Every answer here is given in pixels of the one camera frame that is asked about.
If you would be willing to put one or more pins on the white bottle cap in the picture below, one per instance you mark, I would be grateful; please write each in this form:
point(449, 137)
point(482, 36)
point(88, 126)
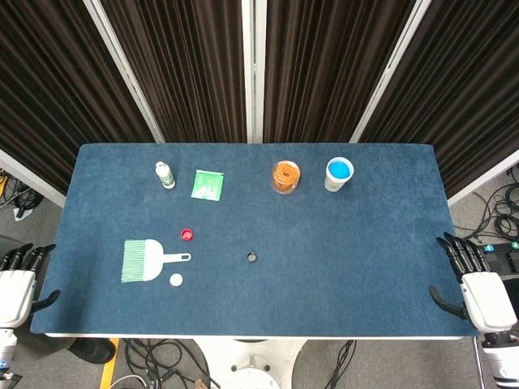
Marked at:
point(176, 280)

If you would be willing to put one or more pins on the white pedestal base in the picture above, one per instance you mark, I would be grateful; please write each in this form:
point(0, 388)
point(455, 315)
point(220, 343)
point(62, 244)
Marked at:
point(251, 364)

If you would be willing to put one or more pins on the dark pleated partition panel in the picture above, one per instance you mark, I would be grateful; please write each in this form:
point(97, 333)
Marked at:
point(182, 61)
point(324, 61)
point(470, 81)
point(48, 81)

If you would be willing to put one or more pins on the blue felt table mat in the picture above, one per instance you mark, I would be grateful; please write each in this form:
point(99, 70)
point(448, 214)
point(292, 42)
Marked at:
point(324, 263)

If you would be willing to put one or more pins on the left black-fingered robot hand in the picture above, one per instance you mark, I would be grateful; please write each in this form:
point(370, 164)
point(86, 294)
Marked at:
point(16, 296)

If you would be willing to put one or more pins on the red bottle cap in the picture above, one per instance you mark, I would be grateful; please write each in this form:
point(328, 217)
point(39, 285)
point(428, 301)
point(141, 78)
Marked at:
point(187, 235)

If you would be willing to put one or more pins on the right black-fingered robot hand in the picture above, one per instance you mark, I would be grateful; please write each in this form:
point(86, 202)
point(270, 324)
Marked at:
point(488, 300)

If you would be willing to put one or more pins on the black shoe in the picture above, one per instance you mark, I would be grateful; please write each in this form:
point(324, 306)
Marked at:
point(95, 351)

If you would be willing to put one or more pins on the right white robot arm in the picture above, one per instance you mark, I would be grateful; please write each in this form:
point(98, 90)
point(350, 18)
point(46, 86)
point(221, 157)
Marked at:
point(503, 360)

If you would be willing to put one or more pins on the black power strip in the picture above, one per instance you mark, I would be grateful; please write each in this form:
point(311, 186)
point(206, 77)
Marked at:
point(504, 255)

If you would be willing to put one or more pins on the white partition post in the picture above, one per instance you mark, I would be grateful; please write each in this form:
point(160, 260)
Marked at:
point(389, 69)
point(253, 61)
point(121, 65)

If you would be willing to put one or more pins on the clear jar of rubber bands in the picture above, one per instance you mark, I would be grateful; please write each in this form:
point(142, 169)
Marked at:
point(286, 178)

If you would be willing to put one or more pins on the small white green-labelled bottle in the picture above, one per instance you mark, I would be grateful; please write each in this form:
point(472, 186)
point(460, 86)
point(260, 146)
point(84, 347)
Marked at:
point(166, 176)

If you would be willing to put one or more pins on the green sachet packet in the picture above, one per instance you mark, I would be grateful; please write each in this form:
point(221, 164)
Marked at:
point(207, 185)

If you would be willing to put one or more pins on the stacked white paper cups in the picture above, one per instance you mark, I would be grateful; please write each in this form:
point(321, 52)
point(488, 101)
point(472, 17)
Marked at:
point(333, 185)

